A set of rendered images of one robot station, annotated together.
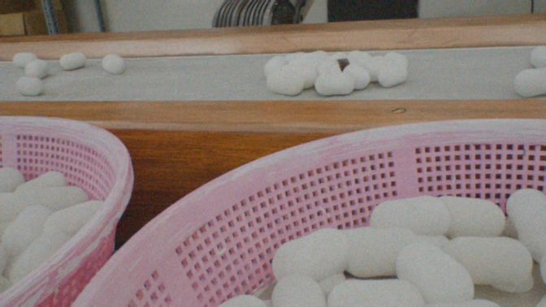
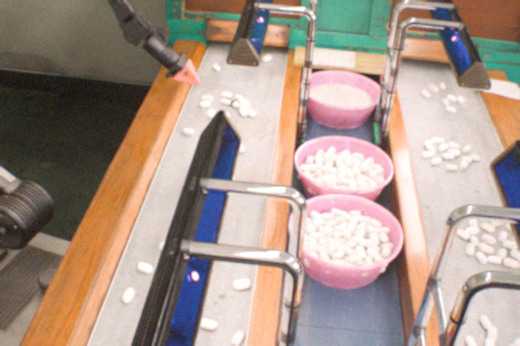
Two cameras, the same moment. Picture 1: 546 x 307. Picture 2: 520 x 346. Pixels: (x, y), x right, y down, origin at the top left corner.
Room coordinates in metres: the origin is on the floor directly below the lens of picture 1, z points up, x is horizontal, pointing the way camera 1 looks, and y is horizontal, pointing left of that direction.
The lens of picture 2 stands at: (0.60, 1.24, 1.68)
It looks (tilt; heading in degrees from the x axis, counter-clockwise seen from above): 35 degrees down; 258
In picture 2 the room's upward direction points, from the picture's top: 4 degrees clockwise
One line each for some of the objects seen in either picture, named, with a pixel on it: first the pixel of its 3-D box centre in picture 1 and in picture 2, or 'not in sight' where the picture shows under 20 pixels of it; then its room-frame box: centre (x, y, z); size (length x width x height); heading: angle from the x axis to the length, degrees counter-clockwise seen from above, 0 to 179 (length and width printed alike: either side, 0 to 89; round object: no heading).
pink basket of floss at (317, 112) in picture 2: not in sight; (340, 101); (-0.04, -0.50, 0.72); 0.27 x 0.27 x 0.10
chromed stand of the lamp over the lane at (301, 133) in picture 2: not in sight; (279, 69); (0.20, -0.39, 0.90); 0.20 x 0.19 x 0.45; 74
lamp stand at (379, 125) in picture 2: not in sight; (416, 82); (-0.18, -0.28, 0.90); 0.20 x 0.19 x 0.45; 74
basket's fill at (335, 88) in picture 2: not in sight; (339, 104); (-0.04, -0.50, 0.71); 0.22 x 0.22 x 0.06
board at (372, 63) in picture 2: not in sight; (340, 60); (-0.10, -0.71, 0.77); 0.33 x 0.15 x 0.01; 164
